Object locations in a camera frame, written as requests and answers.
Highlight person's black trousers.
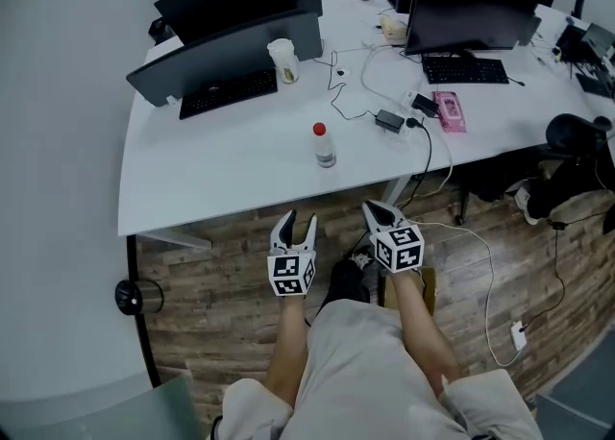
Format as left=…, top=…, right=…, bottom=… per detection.
left=326, top=258, right=372, bottom=306

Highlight white power strip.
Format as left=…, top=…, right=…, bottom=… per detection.
left=508, top=319, right=529, bottom=353
left=391, top=89, right=427, bottom=146

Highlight white table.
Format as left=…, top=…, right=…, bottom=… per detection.
left=117, top=0, right=615, bottom=250

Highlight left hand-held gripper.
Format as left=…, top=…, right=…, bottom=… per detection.
left=266, top=209, right=319, bottom=299

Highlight small beige pouch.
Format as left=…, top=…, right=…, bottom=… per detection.
left=379, top=12, right=411, bottom=42

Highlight person's right forearm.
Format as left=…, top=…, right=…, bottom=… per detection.
left=383, top=269, right=460, bottom=399

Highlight dark metal cylinder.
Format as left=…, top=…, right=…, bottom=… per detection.
left=113, top=279, right=165, bottom=317

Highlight black keyboard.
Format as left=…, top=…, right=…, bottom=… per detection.
left=421, top=55, right=510, bottom=86
left=178, top=68, right=280, bottom=121

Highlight black power cable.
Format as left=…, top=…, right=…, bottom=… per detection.
left=521, top=219, right=569, bottom=333

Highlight pink tissue packet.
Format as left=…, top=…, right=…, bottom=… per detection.
left=430, top=89, right=469, bottom=134

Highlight person's left forearm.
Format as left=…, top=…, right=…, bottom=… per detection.
left=262, top=294, right=311, bottom=405

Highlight black cable with plug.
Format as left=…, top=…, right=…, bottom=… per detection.
left=398, top=115, right=434, bottom=208

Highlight dark grey flat device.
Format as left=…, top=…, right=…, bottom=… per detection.
left=574, top=70, right=615, bottom=100

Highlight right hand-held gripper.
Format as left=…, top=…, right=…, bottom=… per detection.
left=362, top=201, right=427, bottom=274

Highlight open black laptop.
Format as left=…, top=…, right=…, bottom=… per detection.
left=555, top=22, right=615, bottom=65

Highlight red-capped plastic bottle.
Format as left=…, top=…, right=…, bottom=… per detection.
left=311, top=121, right=337, bottom=169

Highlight long white power cable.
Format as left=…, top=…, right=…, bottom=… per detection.
left=358, top=42, right=525, bottom=368

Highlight white lidded drink cup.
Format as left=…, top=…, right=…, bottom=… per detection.
left=266, top=37, right=301, bottom=86

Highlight frosted glass panel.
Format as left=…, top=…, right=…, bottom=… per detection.
left=0, top=370, right=203, bottom=440

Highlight small cardboard box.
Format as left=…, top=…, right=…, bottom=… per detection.
left=377, top=264, right=437, bottom=318

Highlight person's beige shirt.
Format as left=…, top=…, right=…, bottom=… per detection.
left=210, top=298, right=544, bottom=440

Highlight person's left shoe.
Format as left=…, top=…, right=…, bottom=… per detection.
left=346, top=244, right=379, bottom=272

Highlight thin black cable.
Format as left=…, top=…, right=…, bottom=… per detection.
left=327, top=47, right=381, bottom=121

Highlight black power adapter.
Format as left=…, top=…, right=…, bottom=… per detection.
left=375, top=108, right=406, bottom=133
left=411, top=92, right=442, bottom=119

